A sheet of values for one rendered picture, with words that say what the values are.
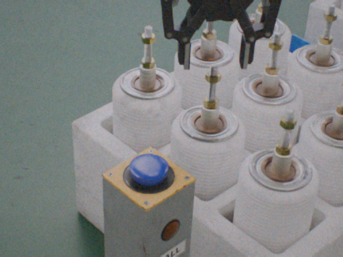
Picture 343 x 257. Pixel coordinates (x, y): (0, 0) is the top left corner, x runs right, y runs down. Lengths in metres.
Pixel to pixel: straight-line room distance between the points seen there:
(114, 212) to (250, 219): 0.18
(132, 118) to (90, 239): 0.23
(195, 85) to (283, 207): 0.27
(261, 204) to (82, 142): 0.31
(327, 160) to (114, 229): 0.29
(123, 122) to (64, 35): 0.63
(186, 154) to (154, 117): 0.09
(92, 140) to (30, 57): 0.54
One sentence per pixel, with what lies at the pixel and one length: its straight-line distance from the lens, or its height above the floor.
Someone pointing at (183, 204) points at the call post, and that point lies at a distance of 0.76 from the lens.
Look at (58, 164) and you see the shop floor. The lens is 1.25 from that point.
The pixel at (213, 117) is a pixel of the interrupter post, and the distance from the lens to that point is 0.91.
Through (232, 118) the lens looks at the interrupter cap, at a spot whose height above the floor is 0.25.
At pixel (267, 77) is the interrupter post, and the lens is 0.98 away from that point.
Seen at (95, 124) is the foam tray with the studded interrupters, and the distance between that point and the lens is 1.04.
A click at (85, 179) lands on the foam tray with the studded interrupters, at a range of 1.09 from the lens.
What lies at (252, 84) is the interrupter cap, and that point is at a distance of 1.00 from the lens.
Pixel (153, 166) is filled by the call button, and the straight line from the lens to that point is 0.74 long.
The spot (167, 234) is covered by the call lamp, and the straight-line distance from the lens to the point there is 0.76.
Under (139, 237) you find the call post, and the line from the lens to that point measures 0.75.
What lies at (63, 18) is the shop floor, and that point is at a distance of 1.66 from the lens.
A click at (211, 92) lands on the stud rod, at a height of 0.30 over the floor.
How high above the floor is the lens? 0.82
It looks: 38 degrees down
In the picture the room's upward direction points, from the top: 2 degrees clockwise
